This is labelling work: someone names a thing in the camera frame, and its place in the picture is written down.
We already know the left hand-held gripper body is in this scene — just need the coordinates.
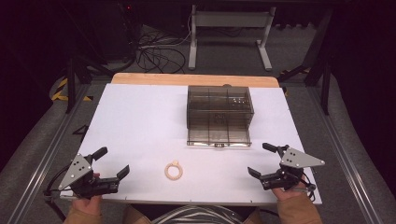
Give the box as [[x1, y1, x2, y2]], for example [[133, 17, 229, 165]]
[[57, 153, 120, 200]]

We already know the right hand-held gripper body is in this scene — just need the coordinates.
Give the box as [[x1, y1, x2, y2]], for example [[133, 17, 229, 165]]
[[261, 145, 326, 191]]

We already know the beige ring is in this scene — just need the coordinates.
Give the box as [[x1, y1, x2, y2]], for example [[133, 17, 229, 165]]
[[163, 160, 184, 181]]

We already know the smoky transparent drawer box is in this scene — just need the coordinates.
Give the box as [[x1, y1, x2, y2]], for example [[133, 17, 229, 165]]
[[186, 85, 255, 148]]

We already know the person's left hand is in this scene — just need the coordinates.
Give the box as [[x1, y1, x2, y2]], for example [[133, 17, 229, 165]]
[[72, 173, 104, 217]]

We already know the person's right hand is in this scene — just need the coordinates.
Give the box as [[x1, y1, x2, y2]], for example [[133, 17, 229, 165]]
[[272, 175, 308, 202]]

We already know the white board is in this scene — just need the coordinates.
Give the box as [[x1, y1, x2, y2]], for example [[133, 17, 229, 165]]
[[60, 82, 323, 207]]

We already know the person's striped clothing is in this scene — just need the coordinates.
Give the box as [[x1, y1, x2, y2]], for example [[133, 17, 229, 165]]
[[151, 204, 248, 224]]

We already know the yellow black hazard tape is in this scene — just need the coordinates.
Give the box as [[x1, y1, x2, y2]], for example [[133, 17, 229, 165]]
[[50, 77, 94, 103]]

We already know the black metal stand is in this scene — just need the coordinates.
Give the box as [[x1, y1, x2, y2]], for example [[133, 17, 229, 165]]
[[64, 55, 114, 115], [276, 8, 333, 117]]

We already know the wooden table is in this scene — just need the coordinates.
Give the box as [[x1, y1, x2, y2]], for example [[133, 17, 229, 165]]
[[110, 72, 280, 89]]

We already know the grey metal stand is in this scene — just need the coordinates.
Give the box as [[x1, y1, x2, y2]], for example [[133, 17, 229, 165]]
[[188, 4, 277, 72]]

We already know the left hand-held gripper cable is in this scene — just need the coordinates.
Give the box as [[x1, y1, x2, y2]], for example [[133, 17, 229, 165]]
[[43, 166, 71, 201]]

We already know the hand-held gripper cable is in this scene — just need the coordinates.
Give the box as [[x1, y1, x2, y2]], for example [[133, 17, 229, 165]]
[[43, 166, 71, 201], [298, 173, 318, 203]]

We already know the right hand-held gripper cable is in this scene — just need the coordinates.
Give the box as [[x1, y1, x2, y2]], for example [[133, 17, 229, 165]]
[[298, 173, 318, 203]]

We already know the aluminium rail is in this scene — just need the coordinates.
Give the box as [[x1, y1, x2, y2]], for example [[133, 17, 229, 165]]
[[6, 83, 92, 224], [305, 86, 388, 224]]

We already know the bundle of black floor cables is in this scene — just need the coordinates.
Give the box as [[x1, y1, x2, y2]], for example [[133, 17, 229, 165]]
[[134, 22, 189, 75]]

